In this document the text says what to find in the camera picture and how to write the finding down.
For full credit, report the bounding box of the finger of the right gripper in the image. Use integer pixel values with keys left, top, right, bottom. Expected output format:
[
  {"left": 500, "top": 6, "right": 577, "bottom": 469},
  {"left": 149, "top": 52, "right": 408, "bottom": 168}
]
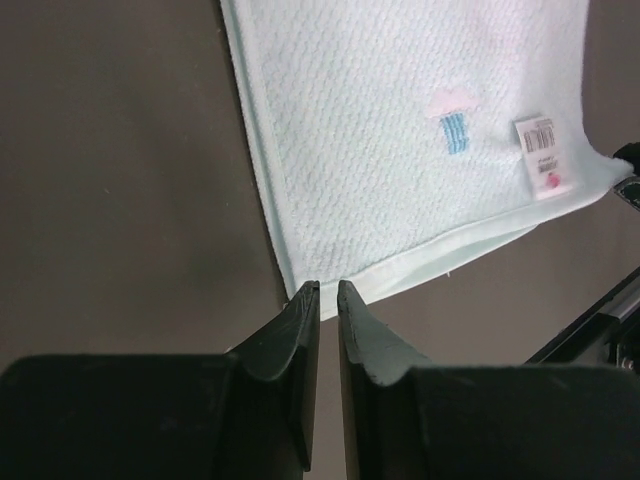
[{"left": 613, "top": 142, "right": 640, "bottom": 211}]

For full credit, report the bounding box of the white towel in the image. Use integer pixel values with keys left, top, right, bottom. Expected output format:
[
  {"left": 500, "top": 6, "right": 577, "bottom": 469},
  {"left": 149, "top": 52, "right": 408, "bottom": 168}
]
[{"left": 221, "top": 1, "right": 632, "bottom": 320}]

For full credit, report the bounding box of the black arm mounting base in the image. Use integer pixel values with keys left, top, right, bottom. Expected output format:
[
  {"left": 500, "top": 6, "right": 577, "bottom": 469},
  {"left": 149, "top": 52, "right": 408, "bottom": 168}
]
[{"left": 527, "top": 270, "right": 639, "bottom": 374}]

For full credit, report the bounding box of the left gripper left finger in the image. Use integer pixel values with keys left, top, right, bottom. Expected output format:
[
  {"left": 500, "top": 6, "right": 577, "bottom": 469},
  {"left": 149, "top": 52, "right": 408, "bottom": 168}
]
[{"left": 1, "top": 281, "right": 320, "bottom": 479}]

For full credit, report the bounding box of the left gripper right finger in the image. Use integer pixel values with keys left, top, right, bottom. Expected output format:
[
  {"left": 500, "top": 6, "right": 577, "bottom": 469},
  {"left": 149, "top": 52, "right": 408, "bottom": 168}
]
[{"left": 337, "top": 281, "right": 639, "bottom": 479}]

